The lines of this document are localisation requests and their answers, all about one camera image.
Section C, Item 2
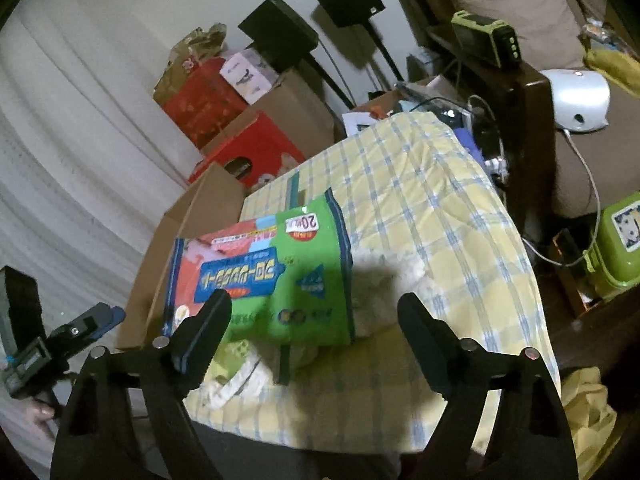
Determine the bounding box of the white floral cloth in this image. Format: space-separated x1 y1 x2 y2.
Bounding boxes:
198 249 433 410

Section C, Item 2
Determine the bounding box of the person's left hand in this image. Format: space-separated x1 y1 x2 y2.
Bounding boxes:
23 399 55 442

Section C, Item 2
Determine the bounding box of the yellow plaid cloth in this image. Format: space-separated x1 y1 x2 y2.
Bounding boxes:
186 112 558 453

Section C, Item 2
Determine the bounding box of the open cardboard box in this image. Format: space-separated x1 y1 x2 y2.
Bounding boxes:
116 164 245 350

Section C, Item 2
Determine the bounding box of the green lunch box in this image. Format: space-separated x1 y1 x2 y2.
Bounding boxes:
585 192 640 302

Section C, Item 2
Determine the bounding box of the red box with hole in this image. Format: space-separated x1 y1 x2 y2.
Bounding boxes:
189 112 306 192

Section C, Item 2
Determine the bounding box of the red gift bag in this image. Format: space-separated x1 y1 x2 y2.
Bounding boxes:
160 58 248 150

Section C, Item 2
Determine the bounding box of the box of clutter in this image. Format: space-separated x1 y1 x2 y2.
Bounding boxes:
342 77 511 187

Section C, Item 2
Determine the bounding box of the large brown cardboard box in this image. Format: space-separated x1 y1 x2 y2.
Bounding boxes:
200 70 336 158

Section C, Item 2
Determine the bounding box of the small white pink box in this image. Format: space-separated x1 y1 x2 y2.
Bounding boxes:
219 48 279 105

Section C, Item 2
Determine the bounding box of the gold crumpled bag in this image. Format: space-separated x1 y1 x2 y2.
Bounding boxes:
153 23 227 106

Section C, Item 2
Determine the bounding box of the white rounded lamp device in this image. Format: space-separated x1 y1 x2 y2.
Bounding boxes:
541 68 611 133

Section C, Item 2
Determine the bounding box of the black speaker left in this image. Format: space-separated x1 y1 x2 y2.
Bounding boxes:
239 0 355 108

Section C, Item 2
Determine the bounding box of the green black radio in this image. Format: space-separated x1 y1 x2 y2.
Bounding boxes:
451 10 522 70

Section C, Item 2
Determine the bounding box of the yellow cloth on sofa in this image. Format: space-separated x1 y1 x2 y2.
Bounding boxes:
584 49 640 99

